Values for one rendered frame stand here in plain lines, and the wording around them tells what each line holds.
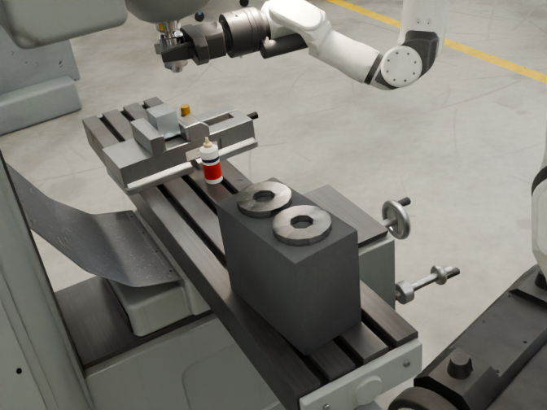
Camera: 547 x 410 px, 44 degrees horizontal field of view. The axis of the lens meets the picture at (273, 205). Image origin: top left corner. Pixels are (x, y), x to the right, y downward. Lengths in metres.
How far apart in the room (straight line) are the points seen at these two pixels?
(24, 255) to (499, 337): 0.99
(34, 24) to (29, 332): 0.54
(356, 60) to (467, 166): 2.01
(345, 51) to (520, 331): 0.72
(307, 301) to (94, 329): 0.65
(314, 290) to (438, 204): 2.06
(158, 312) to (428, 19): 0.80
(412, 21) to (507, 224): 1.70
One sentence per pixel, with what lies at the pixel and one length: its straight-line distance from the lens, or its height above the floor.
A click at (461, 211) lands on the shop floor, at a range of 2.99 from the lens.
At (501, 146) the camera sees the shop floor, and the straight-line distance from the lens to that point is 3.50.
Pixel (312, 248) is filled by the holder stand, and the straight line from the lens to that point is 0.97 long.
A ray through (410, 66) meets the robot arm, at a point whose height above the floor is 1.18.
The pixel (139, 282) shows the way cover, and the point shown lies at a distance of 1.37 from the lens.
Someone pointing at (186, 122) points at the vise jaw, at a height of 1.01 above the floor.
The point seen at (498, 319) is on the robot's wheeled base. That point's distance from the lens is 1.61.
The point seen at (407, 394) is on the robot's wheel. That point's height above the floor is 0.58.
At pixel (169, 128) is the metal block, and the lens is 1.57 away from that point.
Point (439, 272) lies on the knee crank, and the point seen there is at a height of 0.50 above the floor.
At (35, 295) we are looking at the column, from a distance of 1.27.
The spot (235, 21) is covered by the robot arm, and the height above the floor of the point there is 1.27.
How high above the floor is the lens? 1.68
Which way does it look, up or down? 33 degrees down
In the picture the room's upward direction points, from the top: 7 degrees counter-clockwise
